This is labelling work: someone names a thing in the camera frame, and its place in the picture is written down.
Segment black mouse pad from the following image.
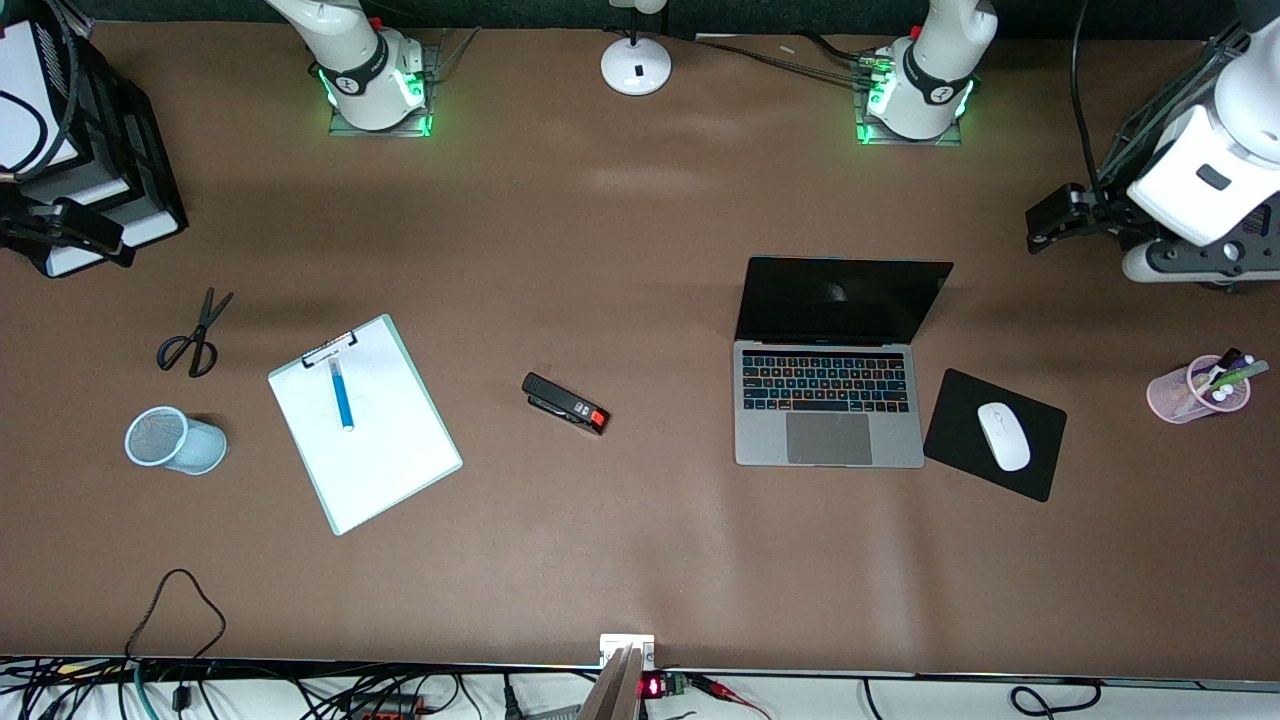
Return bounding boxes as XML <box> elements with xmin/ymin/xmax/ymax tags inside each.
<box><xmin>921</xmin><ymin>367</ymin><xmax>1069</xmax><ymax>504</ymax></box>

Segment blue marker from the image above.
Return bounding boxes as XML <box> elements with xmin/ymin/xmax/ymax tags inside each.
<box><xmin>328</xmin><ymin>357</ymin><xmax>357</xmax><ymax>433</ymax></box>

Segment wooden post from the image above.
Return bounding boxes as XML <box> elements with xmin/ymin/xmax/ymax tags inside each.
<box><xmin>576</xmin><ymin>645</ymin><xmax>647</xmax><ymax>720</ymax></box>

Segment green marker in pink cup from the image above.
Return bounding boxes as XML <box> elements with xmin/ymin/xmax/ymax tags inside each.
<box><xmin>1205</xmin><ymin>360</ymin><xmax>1271</xmax><ymax>394</ymax></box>

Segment white computer mouse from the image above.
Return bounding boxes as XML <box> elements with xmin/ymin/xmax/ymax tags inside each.
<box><xmin>975</xmin><ymin>401</ymin><xmax>1033</xmax><ymax>474</ymax></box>

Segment black cable tangle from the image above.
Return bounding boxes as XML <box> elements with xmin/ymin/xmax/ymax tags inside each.
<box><xmin>0</xmin><ymin>655</ymin><xmax>466</xmax><ymax>720</ymax></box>

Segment pink translucent pen cup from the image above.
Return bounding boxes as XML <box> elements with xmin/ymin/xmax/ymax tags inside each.
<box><xmin>1146</xmin><ymin>354</ymin><xmax>1254</xmax><ymax>425</ymax></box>

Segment black stapler with red tip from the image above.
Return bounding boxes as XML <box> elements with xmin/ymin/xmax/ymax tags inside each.
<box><xmin>520</xmin><ymin>371</ymin><xmax>612</xmax><ymax>437</ymax></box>

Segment white lamp base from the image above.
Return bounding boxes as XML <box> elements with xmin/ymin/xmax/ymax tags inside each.
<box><xmin>600</xmin><ymin>0</ymin><xmax>673</xmax><ymax>97</ymax></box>

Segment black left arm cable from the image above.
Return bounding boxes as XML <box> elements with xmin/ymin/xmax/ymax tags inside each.
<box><xmin>1068</xmin><ymin>0</ymin><xmax>1109</xmax><ymax>196</ymax></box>

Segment black cable bundle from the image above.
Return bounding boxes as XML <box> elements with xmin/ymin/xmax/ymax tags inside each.
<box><xmin>680</xmin><ymin>33</ymin><xmax>886</xmax><ymax>91</ymax></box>

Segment red and black wires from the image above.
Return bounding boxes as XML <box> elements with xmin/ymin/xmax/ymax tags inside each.
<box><xmin>688</xmin><ymin>674</ymin><xmax>773</xmax><ymax>720</ymax></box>

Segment silver laptop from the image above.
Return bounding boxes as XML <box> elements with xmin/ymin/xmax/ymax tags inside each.
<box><xmin>733</xmin><ymin>255</ymin><xmax>956</xmax><ymax>470</ymax></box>

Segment dark looped cable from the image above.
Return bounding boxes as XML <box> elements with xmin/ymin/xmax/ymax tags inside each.
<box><xmin>125</xmin><ymin>567</ymin><xmax>229</xmax><ymax>663</ymax></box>

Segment white pen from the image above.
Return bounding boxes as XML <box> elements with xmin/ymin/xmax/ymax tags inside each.
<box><xmin>1175</xmin><ymin>383</ymin><xmax>1239</xmax><ymax>419</ymax></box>

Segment black stacked paper tray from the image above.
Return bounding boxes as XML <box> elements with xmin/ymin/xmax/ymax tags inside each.
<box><xmin>0</xmin><ymin>15</ymin><xmax>191</xmax><ymax>281</ymax></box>

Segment black scissors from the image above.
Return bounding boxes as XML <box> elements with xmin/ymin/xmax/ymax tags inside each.
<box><xmin>156</xmin><ymin>288</ymin><xmax>236</xmax><ymax>379</ymax></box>

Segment clipboard with white paper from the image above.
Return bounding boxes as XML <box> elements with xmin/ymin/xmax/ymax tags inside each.
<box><xmin>267</xmin><ymin>313</ymin><xmax>464</xmax><ymax>537</ymax></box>

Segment white mounting bracket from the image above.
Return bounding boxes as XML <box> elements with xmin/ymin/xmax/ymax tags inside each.
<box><xmin>598</xmin><ymin>633</ymin><xmax>657</xmax><ymax>671</ymax></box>

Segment light blue mesh cup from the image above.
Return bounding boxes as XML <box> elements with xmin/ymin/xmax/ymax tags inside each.
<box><xmin>124</xmin><ymin>405</ymin><xmax>229</xmax><ymax>477</ymax></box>

